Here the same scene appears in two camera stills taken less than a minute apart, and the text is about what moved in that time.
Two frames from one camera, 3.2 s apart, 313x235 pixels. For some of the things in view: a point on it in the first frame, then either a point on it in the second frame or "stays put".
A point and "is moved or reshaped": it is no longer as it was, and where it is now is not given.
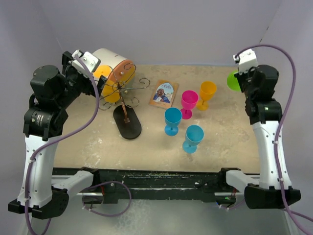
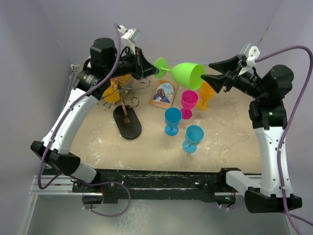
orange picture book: (164, 94) stays put
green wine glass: (232, 82) is moved or reshaped
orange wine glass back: (207, 90) stays put
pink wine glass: (189, 100) stays put
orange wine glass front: (112, 91) stays put
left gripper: (68, 69) -> (142, 68)
